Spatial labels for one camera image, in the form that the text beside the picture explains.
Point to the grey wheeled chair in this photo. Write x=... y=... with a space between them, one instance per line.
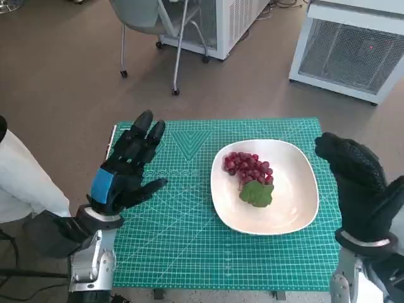
x=139 y=15

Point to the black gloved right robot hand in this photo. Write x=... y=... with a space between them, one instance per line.
x=360 y=189

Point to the black stand leg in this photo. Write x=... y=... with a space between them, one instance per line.
x=31 y=273

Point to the large white mesh cabinet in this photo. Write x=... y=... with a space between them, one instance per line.
x=347 y=53

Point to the red toy grapes with leaf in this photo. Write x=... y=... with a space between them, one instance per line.
x=249 y=167

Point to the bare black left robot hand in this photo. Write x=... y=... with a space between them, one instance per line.
x=126 y=176

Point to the black table bracket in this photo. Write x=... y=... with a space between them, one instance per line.
x=158 y=293
x=279 y=295

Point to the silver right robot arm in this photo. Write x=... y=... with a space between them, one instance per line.
x=342 y=284

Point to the silver stool base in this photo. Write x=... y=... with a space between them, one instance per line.
x=9 y=4

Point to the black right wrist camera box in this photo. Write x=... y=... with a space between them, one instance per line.
x=388 y=277

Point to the person in grey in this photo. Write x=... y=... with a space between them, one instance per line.
x=398 y=225

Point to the person in white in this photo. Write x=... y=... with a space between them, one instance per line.
x=22 y=183

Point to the green cutting mat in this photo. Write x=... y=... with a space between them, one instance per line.
x=189 y=246

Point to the white mesh cabinet on casters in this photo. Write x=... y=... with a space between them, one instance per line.
x=227 y=25

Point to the white square plate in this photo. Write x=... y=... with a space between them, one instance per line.
x=293 y=195

